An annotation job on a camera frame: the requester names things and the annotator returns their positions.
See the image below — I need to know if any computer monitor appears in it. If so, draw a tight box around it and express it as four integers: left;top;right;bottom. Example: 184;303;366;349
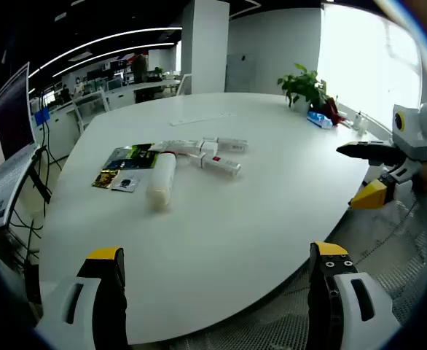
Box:
0;61;42;234

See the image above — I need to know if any white office desk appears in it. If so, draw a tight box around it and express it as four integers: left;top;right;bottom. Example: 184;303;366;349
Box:
106;78;182;110

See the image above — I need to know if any small grey skincare sachet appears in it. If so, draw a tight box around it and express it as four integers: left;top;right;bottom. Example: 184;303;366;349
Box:
110;174;142;194

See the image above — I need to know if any dark red bag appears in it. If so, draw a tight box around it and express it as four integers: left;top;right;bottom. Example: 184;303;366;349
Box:
318;96;347;127

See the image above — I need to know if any potted green plant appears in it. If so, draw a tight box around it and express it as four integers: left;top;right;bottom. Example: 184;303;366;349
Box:
277;63;332;113

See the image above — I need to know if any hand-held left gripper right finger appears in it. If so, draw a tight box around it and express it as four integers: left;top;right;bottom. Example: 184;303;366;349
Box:
307;240;404;350

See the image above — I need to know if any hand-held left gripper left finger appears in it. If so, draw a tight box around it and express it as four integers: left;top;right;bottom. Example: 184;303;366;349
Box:
34;246;129;350

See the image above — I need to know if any blue white tissue pack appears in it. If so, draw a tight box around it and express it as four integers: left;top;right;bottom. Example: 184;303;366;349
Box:
305;110;334;130

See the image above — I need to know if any white skincare bottle red collar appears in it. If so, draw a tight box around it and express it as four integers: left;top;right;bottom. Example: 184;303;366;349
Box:
146;149;180;214

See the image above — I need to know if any grey cabinet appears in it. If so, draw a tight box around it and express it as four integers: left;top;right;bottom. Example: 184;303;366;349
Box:
225;52;257;95

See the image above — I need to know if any gold foil skincare sachet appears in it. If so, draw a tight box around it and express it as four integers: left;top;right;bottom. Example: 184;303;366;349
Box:
91;168;122;190

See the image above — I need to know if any white mesh office chair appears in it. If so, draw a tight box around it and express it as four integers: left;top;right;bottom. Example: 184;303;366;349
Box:
169;187;427;350

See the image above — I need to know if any black laptop stand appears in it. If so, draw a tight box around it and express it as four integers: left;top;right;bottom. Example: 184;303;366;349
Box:
26;144;53;205

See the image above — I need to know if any small white bottle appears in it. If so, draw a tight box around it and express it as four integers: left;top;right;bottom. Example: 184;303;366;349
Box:
351;111;368;133

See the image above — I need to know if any black cable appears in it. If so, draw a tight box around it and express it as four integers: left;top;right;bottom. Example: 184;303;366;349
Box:
7;105;67;263

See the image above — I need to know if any white background chair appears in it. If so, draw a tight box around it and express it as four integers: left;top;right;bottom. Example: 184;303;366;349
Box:
176;72;194;97
70;90;111;135

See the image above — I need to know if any green black skincare sachet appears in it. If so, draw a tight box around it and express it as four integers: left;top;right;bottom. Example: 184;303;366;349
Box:
102;143;160;171

